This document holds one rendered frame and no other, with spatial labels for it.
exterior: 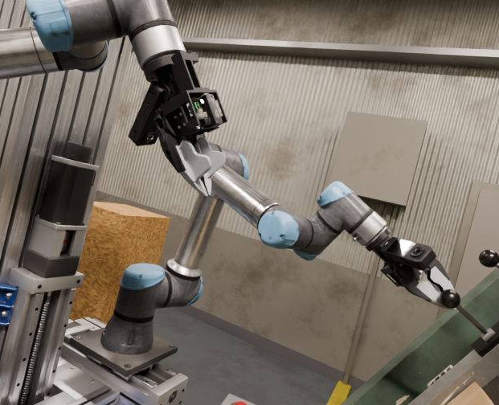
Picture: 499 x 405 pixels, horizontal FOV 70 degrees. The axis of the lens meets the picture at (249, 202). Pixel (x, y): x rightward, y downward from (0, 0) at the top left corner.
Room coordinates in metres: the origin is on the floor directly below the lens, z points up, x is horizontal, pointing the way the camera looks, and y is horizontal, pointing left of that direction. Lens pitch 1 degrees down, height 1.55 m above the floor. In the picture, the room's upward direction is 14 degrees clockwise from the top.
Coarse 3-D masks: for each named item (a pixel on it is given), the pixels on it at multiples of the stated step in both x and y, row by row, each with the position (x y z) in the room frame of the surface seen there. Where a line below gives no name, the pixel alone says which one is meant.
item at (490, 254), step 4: (484, 252) 0.76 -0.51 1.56; (488, 252) 0.75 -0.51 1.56; (492, 252) 0.75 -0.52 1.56; (496, 252) 0.75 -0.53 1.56; (480, 256) 0.77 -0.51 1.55; (484, 256) 0.76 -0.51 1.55; (488, 256) 0.75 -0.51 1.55; (492, 256) 0.75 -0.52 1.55; (496, 256) 0.75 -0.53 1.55; (480, 260) 0.77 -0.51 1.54; (484, 260) 0.76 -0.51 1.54; (488, 260) 0.75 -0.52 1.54; (492, 260) 0.75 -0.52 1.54; (496, 260) 0.75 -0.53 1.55; (484, 264) 0.76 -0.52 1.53; (488, 264) 0.75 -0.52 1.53; (492, 264) 0.75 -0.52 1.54; (496, 264) 0.75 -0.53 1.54
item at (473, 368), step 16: (496, 352) 0.68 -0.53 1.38; (464, 368) 0.71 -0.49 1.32; (480, 368) 0.69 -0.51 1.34; (496, 368) 0.68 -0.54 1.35; (432, 384) 0.75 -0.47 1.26; (448, 384) 0.70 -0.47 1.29; (464, 384) 0.69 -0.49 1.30; (480, 384) 0.69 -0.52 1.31; (416, 400) 0.75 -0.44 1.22; (432, 400) 0.71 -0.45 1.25; (448, 400) 0.70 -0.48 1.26
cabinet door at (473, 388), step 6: (474, 384) 0.68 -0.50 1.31; (468, 390) 0.68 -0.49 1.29; (474, 390) 0.67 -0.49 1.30; (480, 390) 0.65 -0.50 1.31; (456, 396) 0.69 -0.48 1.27; (462, 396) 0.68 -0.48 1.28; (468, 396) 0.66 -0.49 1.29; (474, 396) 0.65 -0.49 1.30; (480, 396) 0.64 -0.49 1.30; (486, 396) 0.63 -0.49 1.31; (450, 402) 0.69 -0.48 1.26; (456, 402) 0.68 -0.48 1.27; (462, 402) 0.66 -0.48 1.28; (468, 402) 0.65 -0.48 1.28; (474, 402) 0.64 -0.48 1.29; (480, 402) 0.63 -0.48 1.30; (486, 402) 0.61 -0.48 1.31; (492, 402) 0.63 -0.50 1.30
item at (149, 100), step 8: (152, 88) 0.55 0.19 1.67; (160, 88) 0.55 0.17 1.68; (152, 96) 0.55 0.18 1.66; (160, 96) 0.55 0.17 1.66; (144, 104) 0.57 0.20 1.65; (152, 104) 0.56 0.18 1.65; (144, 112) 0.57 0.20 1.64; (152, 112) 0.56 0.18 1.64; (136, 120) 0.58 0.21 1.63; (144, 120) 0.57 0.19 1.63; (152, 120) 0.58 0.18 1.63; (136, 128) 0.59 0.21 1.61; (144, 128) 0.58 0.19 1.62; (152, 128) 0.59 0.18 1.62; (128, 136) 0.60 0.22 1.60; (136, 136) 0.59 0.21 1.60; (144, 136) 0.59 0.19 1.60; (152, 136) 0.60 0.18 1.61; (136, 144) 0.60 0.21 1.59; (144, 144) 0.61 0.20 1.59; (152, 144) 0.63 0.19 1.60
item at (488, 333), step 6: (444, 294) 0.71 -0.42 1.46; (450, 294) 0.70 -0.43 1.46; (456, 294) 0.71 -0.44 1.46; (444, 300) 0.71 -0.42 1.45; (450, 300) 0.70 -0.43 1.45; (456, 300) 0.70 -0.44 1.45; (444, 306) 0.72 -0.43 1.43; (450, 306) 0.70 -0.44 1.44; (456, 306) 0.70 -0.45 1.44; (462, 312) 0.71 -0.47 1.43; (468, 318) 0.71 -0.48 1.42; (474, 318) 0.71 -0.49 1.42; (474, 324) 0.71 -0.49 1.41; (480, 324) 0.71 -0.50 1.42; (480, 330) 0.71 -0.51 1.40; (486, 330) 0.71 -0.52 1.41; (492, 330) 0.70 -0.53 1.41; (486, 336) 0.70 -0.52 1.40; (492, 336) 0.70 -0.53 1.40
